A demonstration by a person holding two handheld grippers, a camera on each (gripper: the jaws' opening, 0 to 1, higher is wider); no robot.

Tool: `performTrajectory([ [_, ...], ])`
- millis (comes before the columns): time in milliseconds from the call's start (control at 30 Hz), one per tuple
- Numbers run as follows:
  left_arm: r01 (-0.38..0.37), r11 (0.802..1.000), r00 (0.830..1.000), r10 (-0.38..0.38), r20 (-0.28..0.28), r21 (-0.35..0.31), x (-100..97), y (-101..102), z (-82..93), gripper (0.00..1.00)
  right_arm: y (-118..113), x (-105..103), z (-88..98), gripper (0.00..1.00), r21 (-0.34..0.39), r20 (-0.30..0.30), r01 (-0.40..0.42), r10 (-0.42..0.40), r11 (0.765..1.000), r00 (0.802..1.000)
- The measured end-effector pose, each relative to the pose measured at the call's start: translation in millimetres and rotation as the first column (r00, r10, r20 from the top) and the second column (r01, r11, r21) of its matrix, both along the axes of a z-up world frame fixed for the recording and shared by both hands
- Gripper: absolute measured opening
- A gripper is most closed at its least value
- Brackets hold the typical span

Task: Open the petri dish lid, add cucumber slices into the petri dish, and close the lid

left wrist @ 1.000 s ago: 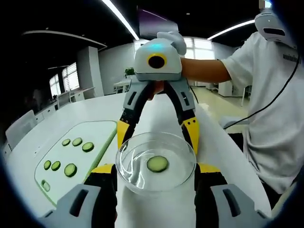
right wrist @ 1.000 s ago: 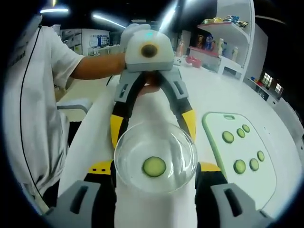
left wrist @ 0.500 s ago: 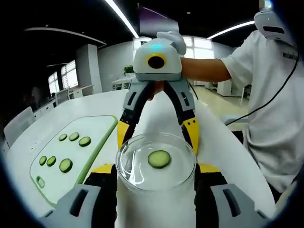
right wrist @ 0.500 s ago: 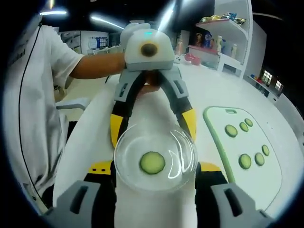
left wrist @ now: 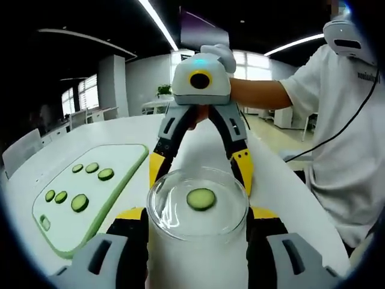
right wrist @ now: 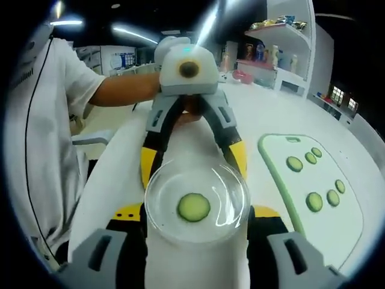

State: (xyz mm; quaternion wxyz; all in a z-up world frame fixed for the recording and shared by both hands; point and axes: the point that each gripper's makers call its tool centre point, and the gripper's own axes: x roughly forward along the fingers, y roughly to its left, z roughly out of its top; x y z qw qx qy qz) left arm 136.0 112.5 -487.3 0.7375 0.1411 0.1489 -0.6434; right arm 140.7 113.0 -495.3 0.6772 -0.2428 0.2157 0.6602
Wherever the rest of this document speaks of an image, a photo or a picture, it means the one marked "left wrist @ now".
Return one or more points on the dark hanging screen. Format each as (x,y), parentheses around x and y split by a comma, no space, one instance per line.
(204,30)

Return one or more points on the white office chair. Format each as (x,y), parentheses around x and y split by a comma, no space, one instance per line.
(78,117)

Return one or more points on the white green-edged cutting board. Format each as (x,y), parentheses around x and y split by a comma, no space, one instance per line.
(120,156)

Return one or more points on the large window with blinds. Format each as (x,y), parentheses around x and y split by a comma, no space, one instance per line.
(88,91)

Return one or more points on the white chest-worn device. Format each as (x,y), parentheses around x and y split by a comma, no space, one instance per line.
(340,31)

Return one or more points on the green potted plant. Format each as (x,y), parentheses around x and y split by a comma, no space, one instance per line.
(164,90)

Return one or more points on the clear glass bowl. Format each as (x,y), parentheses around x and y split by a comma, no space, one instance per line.
(180,177)

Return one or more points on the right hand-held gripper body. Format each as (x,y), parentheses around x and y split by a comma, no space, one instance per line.
(200,90)

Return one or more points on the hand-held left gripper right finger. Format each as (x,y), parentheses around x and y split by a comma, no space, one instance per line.
(285,262)

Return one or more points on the bright wide window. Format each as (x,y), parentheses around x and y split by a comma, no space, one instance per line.
(258,64)

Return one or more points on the round green cucumber slice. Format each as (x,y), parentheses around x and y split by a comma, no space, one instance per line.
(201,198)

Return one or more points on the long ceiling light strip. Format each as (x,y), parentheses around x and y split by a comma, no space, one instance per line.
(160,25)

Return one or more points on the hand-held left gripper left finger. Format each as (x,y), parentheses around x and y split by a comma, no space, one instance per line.
(102,262)

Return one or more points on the white cabinet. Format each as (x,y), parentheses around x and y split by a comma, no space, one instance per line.
(282,117)

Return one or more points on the person's right hand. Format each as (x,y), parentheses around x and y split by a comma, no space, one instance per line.
(198,119)

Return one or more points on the white desk partition panel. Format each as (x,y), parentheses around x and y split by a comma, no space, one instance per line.
(22,150)

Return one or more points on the group of cucumber slices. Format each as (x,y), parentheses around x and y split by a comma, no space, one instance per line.
(79,202)

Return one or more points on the white office desk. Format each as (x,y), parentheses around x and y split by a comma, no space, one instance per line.
(102,113)

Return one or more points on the person in white shirt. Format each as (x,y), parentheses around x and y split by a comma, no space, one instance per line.
(337,150)

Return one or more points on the white side table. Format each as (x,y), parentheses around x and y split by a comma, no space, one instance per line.
(153,103)

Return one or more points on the small window with blinds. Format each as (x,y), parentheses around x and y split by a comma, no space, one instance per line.
(67,102)

